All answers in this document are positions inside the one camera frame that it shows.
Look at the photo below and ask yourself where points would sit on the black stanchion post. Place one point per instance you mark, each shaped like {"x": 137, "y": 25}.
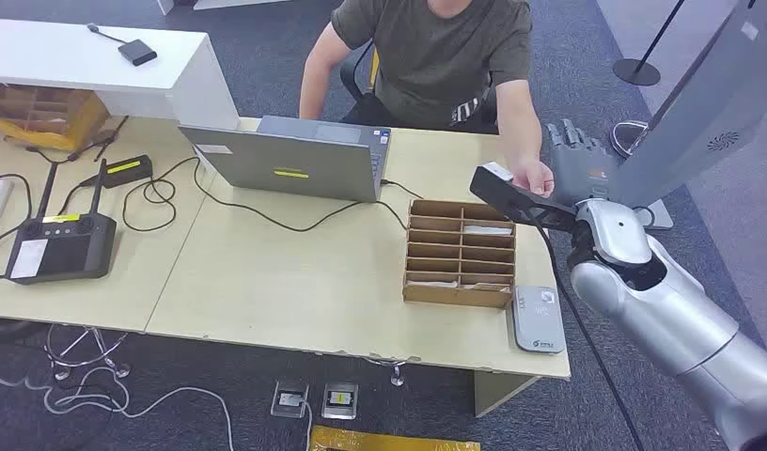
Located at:
{"x": 635, "y": 71}

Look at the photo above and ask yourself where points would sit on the cardboard organizer with yellow tape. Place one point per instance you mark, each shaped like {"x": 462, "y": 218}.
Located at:
{"x": 47, "y": 115}

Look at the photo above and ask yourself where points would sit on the brown cardboard card organizer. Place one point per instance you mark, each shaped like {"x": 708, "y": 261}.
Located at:
{"x": 458, "y": 249}

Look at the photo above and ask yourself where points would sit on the chrome stool base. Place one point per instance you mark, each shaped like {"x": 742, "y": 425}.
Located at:
{"x": 122, "y": 371}

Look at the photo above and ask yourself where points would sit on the black remote controller with antennas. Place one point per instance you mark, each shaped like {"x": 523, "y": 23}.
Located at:
{"x": 66, "y": 252}

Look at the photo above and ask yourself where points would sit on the metal floor socket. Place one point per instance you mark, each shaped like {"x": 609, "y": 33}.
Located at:
{"x": 340, "y": 400}
{"x": 289, "y": 399}

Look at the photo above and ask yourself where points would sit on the white counter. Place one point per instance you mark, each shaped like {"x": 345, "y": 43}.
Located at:
{"x": 78, "y": 62}

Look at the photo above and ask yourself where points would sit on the person's right forearm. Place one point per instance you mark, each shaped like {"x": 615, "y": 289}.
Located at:
{"x": 312, "y": 93}

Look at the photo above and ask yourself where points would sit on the grey card reader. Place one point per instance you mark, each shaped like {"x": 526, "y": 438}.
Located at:
{"x": 538, "y": 320}

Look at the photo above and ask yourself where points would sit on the chrome table foot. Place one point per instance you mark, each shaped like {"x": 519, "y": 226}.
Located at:
{"x": 396, "y": 376}

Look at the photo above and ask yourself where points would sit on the black power adapter yellow label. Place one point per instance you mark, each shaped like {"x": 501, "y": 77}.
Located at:
{"x": 127, "y": 171}

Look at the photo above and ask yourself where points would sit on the person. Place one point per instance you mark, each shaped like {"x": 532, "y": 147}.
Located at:
{"x": 433, "y": 62}

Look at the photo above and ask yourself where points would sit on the black office chair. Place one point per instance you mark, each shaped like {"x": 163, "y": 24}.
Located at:
{"x": 349, "y": 78}

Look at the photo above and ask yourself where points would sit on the grey laptop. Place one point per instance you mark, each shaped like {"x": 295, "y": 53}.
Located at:
{"x": 284, "y": 162}

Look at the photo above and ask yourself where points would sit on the person's left forearm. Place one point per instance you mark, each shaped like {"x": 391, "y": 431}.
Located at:
{"x": 520, "y": 124}

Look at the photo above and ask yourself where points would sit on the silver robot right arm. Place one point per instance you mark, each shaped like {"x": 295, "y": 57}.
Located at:
{"x": 670, "y": 311}

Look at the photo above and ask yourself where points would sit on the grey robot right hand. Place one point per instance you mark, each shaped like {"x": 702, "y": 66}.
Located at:
{"x": 583, "y": 177}

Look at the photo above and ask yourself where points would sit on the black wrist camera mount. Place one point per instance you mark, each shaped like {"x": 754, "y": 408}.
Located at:
{"x": 502, "y": 196}

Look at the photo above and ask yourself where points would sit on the chrome stanchion base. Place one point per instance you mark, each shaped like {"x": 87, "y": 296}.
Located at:
{"x": 623, "y": 140}

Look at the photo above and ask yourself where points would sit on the yellow taped floor patch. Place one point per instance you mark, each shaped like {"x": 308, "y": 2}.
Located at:
{"x": 390, "y": 441}

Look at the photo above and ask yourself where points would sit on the grey kiosk stand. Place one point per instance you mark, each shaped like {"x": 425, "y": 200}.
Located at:
{"x": 701, "y": 106}

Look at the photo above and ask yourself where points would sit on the person's left hand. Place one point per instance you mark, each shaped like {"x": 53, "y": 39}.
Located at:
{"x": 536, "y": 177}

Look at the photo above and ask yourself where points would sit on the beige table leg panel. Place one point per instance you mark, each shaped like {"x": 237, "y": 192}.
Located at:
{"x": 495, "y": 392}

